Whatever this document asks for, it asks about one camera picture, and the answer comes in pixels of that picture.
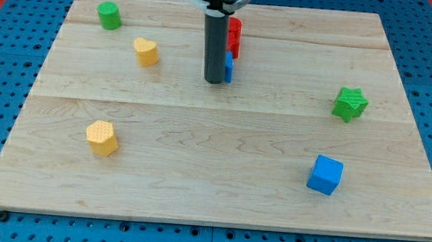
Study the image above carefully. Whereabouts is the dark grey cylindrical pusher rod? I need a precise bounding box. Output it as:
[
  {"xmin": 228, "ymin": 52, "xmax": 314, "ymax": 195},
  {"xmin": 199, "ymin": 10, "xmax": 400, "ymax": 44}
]
[{"xmin": 203, "ymin": 15, "xmax": 229, "ymax": 84}]

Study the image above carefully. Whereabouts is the blue triangle block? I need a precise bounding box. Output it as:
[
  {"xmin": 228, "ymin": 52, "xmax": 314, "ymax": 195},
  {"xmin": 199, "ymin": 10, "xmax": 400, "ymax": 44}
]
[{"xmin": 224, "ymin": 51, "xmax": 234, "ymax": 83}]

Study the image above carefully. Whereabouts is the blue cube block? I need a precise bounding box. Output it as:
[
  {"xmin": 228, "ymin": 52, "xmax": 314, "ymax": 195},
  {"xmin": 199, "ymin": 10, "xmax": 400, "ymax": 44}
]
[{"xmin": 306, "ymin": 155, "xmax": 344, "ymax": 196}]

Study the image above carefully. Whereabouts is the red block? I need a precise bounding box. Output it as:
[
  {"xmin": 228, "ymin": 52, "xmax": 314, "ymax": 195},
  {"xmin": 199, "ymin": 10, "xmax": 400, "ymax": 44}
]
[{"xmin": 227, "ymin": 17, "xmax": 242, "ymax": 59}]

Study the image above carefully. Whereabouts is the yellow heart block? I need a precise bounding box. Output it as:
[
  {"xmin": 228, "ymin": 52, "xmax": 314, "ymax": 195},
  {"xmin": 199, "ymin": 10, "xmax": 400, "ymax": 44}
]
[{"xmin": 133, "ymin": 38, "xmax": 159, "ymax": 67}]

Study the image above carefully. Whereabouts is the green cylinder block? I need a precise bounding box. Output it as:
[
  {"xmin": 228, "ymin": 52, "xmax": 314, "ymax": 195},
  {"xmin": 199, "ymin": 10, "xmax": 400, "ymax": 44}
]
[{"xmin": 96, "ymin": 1, "xmax": 122, "ymax": 30}]

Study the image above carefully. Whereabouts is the light wooden board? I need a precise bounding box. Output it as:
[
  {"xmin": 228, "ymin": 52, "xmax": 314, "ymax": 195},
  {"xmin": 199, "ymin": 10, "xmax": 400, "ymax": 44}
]
[{"xmin": 0, "ymin": 0, "xmax": 432, "ymax": 241}]

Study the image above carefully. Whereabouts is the green star block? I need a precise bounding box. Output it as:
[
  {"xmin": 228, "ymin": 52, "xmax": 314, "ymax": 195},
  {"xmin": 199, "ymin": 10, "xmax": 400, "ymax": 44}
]
[{"xmin": 332, "ymin": 87, "xmax": 369, "ymax": 123}]

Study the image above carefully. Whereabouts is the yellow hexagon block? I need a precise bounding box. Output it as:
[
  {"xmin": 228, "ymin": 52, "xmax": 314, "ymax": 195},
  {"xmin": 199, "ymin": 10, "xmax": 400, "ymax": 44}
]
[{"xmin": 85, "ymin": 120, "xmax": 119, "ymax": 156}]

